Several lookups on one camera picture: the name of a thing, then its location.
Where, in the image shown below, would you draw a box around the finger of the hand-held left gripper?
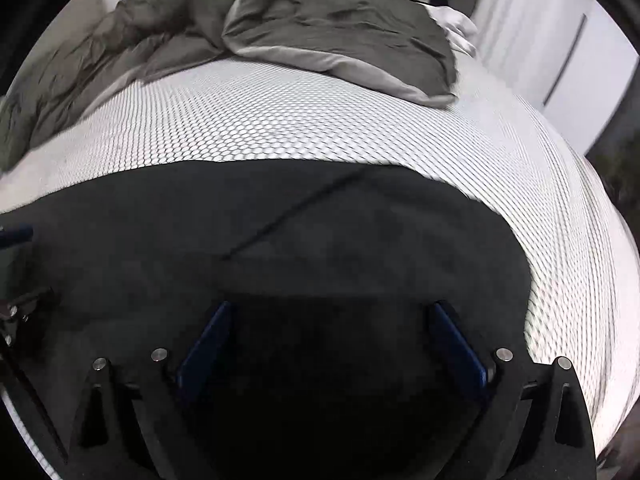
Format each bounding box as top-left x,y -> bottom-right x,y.
0,287 -> 55,346
0,226 -> 34,251

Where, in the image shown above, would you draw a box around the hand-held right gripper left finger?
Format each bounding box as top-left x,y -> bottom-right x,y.
67,302 -> 233,480

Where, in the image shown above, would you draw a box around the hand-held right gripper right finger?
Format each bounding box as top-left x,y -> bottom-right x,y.
427,301 -> 598,480

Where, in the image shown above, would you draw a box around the black pants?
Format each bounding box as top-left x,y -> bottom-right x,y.
0,159 -> 533,480

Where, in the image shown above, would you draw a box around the white wardrobe door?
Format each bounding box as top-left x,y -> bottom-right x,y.
542,0 -> 640,156

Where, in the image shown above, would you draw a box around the white cloth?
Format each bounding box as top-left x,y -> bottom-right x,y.
425,4 -> 481,58

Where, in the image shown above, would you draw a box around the white curtain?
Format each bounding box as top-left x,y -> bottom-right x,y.
470,0 -> 586,106

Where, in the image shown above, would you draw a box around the grey duvet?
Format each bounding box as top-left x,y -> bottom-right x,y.
0,0 -> 461,173

